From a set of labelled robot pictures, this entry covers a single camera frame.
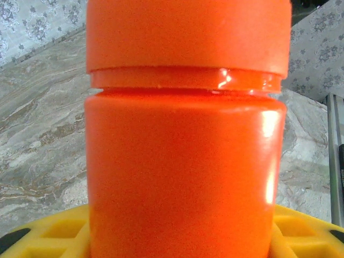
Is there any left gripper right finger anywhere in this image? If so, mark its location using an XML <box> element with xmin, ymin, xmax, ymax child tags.
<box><xmin>268</xmin><ymin>211</ymin><xmax>344</xmax><ymax>258</ymax></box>

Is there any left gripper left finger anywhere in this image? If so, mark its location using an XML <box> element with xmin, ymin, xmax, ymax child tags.
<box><xmin>0</xmin><ymin>205</ymin><xmax>94</xmax><ymax>258</ymax></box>

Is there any orange bottle lid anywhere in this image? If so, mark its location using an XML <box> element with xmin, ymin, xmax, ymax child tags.
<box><xmin>85</xmin><ymin>0</ymin><xmax>292</xmax><ymax>78</ymax></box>

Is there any aluminium table edge rail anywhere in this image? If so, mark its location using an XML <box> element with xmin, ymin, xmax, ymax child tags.
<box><xmin>325</xmin><ymin>94</ymin><xmax>344</xmax><ymax>226</ymax></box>

